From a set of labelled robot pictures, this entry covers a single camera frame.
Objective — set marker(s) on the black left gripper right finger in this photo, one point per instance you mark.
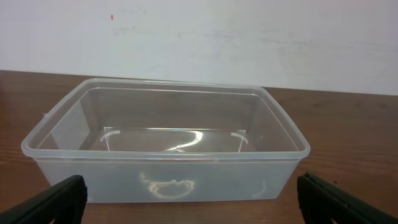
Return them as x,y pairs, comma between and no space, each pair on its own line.
322,203

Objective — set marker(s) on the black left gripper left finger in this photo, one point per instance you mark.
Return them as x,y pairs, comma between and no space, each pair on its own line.
62,203

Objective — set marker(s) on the clear plastic container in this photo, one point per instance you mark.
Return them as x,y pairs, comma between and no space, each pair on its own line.
151,141

